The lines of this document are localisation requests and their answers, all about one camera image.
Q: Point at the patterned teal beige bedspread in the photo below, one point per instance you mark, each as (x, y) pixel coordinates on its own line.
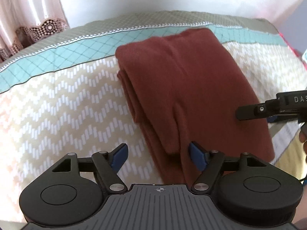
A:
(62, 94)

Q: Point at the maroon red sweater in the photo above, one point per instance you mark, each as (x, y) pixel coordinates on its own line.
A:
(187, 87)

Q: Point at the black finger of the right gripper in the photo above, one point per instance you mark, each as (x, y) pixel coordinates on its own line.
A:
(255, 111)

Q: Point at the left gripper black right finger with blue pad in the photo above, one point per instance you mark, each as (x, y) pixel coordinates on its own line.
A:
(209, 163)

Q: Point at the shiny pink lace curtain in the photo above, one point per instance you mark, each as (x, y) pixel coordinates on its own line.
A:
(25, 22)

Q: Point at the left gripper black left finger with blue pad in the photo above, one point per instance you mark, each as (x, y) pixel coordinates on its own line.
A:
(107, 166)

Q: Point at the person's right hand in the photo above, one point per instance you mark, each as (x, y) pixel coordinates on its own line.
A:
(303, 137)

